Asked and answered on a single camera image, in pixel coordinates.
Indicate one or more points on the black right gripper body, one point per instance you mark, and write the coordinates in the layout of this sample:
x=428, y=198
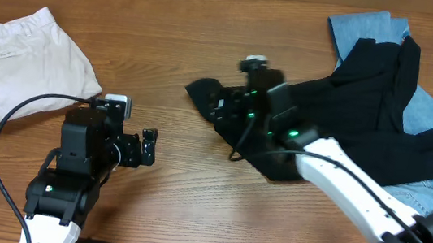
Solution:
x=241, y=110

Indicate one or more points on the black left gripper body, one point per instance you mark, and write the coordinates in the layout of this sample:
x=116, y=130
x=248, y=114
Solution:
x=128, y=146

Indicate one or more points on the black t-shirt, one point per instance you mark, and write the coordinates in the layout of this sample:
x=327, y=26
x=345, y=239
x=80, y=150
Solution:
x=361, y=105

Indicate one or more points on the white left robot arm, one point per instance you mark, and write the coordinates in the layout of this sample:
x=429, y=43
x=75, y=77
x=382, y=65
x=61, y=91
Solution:
x=66, y=188

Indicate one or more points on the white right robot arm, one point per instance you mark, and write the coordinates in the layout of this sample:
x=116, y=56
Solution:
x=319, y=159

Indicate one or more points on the folded white shorts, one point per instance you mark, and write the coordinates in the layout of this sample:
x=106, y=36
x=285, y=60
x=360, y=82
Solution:
x=38, y=58

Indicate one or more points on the light blue denim jeans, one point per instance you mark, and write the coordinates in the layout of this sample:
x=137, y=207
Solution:
x=346, y=30

